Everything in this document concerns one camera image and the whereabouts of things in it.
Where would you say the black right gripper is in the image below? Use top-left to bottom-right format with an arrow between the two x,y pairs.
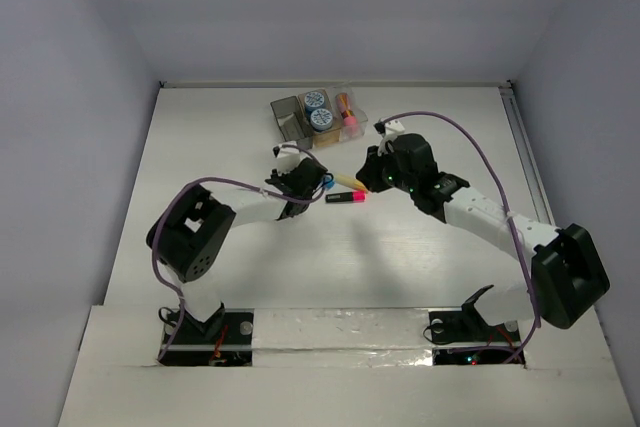
354,142 -> 417,194

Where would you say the black blue highlighter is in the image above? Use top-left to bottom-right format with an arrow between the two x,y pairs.
322,174 -> 335,190

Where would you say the blue white round jar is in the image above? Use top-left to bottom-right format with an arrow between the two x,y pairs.
309,108 -> 334,132

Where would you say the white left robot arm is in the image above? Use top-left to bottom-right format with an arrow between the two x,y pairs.
146,143 -> 368,342

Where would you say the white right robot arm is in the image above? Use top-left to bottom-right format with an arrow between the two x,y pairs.
357,134 -> 610,339

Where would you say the yellow highlighter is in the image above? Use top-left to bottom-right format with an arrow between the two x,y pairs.
333,173 -> 366,190

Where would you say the black pink highlighter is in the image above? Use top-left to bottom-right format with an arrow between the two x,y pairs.
325,191 -> 366,204

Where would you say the smoky grey plastic bin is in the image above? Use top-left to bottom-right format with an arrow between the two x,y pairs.
270,96 -> 313,149

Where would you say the clear plastic bin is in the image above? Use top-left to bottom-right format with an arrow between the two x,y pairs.
333,88 -> 368,142

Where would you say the white foam front board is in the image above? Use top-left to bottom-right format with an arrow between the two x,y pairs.
60,307 -> 633,426

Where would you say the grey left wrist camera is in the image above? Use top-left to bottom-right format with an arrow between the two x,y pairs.
273,144 -> 302,175

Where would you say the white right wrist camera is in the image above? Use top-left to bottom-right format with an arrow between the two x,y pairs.
374,119 -> 405,141

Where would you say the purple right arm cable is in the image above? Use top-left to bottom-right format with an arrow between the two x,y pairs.
387,111 -> 544,366

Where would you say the metal rail right side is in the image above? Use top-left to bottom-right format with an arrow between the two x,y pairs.
494,85 -> 574,227

